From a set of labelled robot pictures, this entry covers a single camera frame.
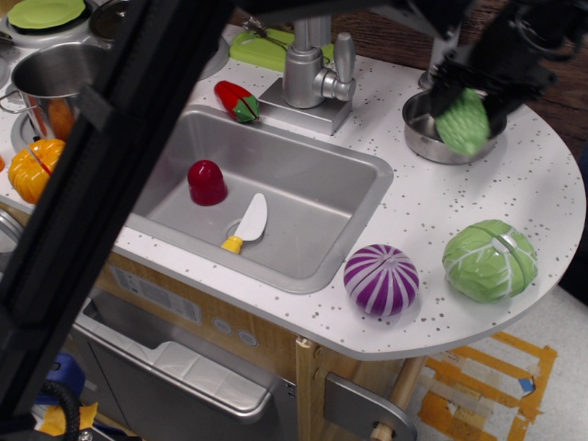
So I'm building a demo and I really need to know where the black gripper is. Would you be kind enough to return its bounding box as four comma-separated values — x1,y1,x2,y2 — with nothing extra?
429,1,587,138

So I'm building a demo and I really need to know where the green bumpy toy squash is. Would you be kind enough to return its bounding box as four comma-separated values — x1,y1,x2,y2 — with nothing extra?
435,88,491,156

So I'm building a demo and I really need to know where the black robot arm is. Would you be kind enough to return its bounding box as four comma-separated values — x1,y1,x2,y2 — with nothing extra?
1,1,401,431

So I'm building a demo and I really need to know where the small steel pan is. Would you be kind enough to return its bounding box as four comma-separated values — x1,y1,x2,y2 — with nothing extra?
402,91,507,164

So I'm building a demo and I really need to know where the dark pot with lid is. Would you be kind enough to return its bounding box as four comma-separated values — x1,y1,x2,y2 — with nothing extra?
88,0,130,44

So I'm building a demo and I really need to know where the tall steel pot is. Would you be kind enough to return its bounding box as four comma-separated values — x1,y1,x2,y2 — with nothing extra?
1,42,107,141

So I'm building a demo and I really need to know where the grey support pole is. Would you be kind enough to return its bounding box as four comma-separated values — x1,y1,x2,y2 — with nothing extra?
418,33,459,90

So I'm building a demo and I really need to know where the silver toy faucet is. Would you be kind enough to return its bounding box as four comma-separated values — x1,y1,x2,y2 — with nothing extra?
260,16,356,135

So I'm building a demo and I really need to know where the green toy cabbage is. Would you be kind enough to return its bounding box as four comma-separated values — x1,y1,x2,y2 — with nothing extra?
442,220,538,304

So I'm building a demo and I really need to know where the grey toy sink basin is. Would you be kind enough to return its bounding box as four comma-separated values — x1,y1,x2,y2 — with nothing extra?
127,105,393,294

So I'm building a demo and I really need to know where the purple striped toy onion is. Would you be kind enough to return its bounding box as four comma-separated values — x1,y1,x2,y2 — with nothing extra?
344,244,420,317

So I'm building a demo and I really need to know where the green cutting board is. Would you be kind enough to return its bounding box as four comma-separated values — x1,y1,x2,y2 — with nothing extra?
229,28,335,73

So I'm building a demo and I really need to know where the red toy chili pepper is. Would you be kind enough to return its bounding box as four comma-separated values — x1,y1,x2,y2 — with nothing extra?
214,81,260,123

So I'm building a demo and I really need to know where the metal whisk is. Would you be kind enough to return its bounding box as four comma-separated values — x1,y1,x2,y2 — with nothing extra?
242,17,288,50

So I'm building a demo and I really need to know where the white yellow toy knife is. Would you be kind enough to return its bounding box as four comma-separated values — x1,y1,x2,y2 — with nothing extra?
220,193,268,254

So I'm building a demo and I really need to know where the red toy cup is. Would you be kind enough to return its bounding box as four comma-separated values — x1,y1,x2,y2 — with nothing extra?
187,160,228,206

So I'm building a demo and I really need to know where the wooden toy kitchen cabinet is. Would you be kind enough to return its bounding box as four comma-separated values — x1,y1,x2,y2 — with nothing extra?
96,254,426,440

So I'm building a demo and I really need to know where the silver toy dishwasher door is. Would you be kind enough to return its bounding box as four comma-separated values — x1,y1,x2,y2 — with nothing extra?
71,288,298,440

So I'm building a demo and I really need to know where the green toy plate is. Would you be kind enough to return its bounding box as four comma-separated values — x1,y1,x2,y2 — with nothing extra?
7,0,86,30

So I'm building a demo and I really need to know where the orange toy pumpkin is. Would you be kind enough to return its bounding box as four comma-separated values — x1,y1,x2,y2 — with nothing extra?
8,139,65,205

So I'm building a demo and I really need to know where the black corrugated cable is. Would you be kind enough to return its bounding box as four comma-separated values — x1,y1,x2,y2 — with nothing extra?
36,381,85,441

